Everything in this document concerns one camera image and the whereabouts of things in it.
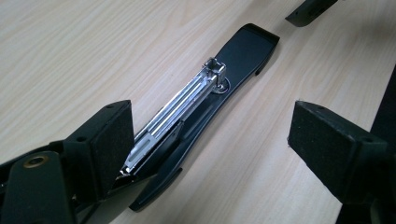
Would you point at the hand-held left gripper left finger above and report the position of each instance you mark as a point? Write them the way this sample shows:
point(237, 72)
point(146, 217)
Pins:
point(102, 149)

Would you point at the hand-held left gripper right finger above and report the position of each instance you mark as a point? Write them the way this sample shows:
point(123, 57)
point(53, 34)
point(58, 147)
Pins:
point(336, 152)

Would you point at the black stapler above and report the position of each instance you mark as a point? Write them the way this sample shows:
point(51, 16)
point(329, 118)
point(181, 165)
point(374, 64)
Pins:
point(211, 102)

